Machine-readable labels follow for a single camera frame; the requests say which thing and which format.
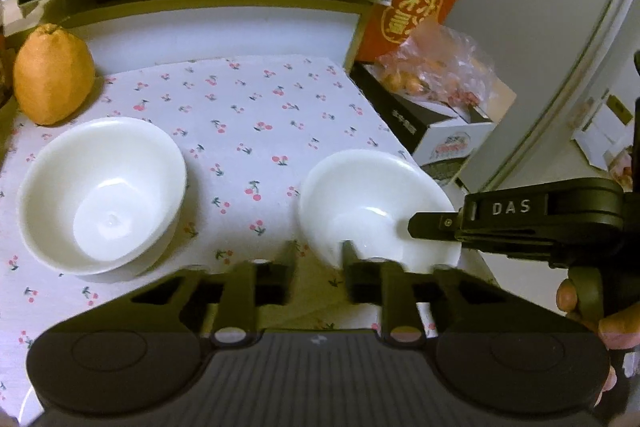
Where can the large orange citrus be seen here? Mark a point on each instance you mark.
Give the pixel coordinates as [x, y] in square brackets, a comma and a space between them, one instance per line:
[52, 77]

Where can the clear plastic bag of fruit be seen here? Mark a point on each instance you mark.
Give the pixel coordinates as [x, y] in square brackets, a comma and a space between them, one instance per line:
[440, 67]

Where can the small cream bowl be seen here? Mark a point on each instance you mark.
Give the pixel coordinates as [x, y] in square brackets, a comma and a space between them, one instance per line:
[360, 197]

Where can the white paper carton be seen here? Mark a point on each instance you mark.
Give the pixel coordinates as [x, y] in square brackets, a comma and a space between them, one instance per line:
[597, 142]

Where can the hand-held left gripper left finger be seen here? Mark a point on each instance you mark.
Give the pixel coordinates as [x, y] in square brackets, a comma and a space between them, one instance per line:
[282, 279]

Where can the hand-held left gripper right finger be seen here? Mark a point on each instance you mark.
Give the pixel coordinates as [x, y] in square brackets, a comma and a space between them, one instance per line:
[350, 272]

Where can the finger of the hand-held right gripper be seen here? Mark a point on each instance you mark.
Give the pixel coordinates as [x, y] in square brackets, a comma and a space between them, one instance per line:
[435, 224]

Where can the black and white cardboard box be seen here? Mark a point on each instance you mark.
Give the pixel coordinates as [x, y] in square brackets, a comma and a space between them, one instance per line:
[400, 112]

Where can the floral tablecloth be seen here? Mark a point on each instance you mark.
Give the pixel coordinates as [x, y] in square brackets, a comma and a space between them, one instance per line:
[240, 97]

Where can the person's right hand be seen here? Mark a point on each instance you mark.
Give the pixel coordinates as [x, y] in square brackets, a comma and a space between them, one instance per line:
[620, 329]

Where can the white refrigerator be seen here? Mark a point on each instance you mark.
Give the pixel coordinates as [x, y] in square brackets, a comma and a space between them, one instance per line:
[540, 7]

